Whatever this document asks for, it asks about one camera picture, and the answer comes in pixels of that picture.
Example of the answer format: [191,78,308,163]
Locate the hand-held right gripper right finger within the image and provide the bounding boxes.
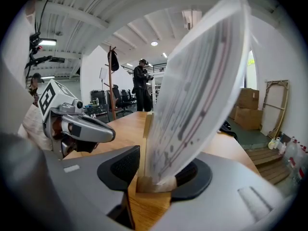
[149,152,298,231]

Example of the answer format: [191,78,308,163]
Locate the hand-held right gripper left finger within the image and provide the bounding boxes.
[45,145,141,231]

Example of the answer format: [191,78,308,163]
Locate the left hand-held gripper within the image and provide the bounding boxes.
[38,79,116,160]

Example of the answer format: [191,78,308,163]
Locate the white table card wooden holder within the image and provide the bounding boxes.
[136,0,252,194]

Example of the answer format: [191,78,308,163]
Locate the person's left forearm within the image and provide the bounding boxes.
[18,103,53,152]

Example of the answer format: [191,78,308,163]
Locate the person's left hand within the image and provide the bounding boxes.
[51,117,74,155]

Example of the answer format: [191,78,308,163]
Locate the wooden table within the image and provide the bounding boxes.
[64,111,261,231]

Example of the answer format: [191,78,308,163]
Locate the black office chair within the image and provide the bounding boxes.
[112,84,133,116]

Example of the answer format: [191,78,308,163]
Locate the wooden coat rack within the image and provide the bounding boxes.
[103,45,120,121]

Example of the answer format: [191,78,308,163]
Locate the wooden platform steps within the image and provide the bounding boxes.
[245,147,292,186]

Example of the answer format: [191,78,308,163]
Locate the black hanging bag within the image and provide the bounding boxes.
[107,49,120,72]

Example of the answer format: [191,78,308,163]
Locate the group of clear water jugs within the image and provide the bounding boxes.
[283,136,308,186]

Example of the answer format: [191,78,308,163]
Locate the black metal railing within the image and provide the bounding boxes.
[121,62,167,77]

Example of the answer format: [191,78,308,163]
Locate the person's torso white sweater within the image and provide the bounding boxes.
[0,0,46,136]

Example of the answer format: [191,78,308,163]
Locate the rectangular ceiling lamp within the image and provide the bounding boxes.
[38,38,58,47]

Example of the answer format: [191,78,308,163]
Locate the black head camera cable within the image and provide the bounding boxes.
[25,0,54,69]

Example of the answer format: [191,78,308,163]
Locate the wooden stretcher frame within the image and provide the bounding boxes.
[260,79,290,140]

